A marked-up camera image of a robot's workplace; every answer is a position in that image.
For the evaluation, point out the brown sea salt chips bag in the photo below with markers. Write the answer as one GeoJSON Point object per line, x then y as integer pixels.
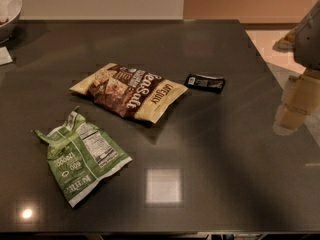
{"type": "Point", "coordinates": [130, 92]}

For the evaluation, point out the white bowl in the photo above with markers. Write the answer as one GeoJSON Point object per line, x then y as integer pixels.
{"type": "Point", "coordinates": [10, 11]}

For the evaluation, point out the green kettle chips bag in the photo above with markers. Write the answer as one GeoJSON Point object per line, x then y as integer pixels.
{"type": "Point", "coordinates": [80, 155]}

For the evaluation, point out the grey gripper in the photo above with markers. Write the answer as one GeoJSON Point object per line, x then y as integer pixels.
{"type": "Point", "coordinates": [308, 39]}

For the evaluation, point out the black rxbar chocolate bar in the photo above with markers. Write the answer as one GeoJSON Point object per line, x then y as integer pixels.
{"type": "Point", "coordinates": [205, 83]}

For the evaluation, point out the white paper napkin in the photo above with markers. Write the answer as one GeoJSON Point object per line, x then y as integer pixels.
{"type": "Point", "coordinates": [5, 57]}

